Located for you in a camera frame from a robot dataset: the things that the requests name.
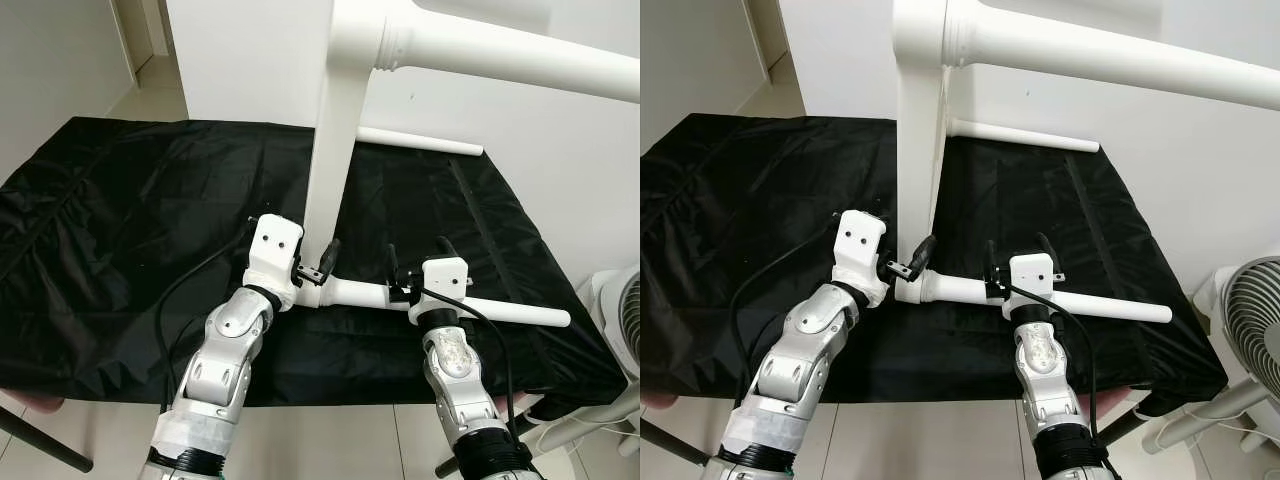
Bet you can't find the white plastic table top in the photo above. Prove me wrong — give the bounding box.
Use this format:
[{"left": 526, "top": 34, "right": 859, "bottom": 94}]
[
  {"left": 892, "top": 0, "right": 986, "bottom": 306},
  {"left": 295, "top": 0, "right": 416, "bottom": 311}
]

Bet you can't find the black tablecloth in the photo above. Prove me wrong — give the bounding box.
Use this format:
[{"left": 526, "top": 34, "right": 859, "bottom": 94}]
[
  {"left": 640, "top": 112, "right": 1229, "bottom": 406},
  {"left": 0, "top": 117, "right": 626, "bottom": 409}
]

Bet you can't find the black metal table leg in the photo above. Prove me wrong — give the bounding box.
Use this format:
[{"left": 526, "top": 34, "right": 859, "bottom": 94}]
[
  {"left": 640, "top": 420, "right": 711, "bottom": 469},
  {"left": 0, "top": 405, "right": 93, "bottom": 473},
  {"left": 1095, "top": 410, "right": 1151, "bottom": 446},
  {"left": 435, "top": 445, "right": 483, "bottom": 480}
]

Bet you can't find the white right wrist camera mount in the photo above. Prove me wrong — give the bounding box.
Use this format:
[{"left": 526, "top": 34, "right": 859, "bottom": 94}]
[
  {"left": 408, "top": 257, "right": 471, "bottom": 326},
  {"left": 1005, "top": 252, "right": 1063, "bottom": 321}
]

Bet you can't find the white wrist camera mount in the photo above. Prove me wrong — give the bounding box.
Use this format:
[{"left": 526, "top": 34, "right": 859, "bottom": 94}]
[
  {"left": 1005, "top": 252, "right": 1063, "bottom": 321},
  {"left": 242, "top": 213, "right": 304, "bottom": 311},
  {"left": 832, "top": 209, "right": 891, "bottom": 309},
  {"left": 408, "top": 257, "right": 471, "bottom": 326}
]

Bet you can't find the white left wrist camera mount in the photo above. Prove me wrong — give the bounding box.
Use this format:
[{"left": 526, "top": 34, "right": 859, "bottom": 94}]
[
  {"left": 832, "top": 209, "right": 891, "bottom": 309},
  {"left": 242, "top": 213, "right": 304, "bottom": 311}
]

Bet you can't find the white pedestal fan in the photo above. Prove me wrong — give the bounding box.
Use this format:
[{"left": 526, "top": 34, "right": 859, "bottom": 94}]
[
  {"left": 520, "top": 268, "right": 640, "bottom": 461},
  {"left": 1140, "top": 255, "right": 1280, "bottom": 456}
]

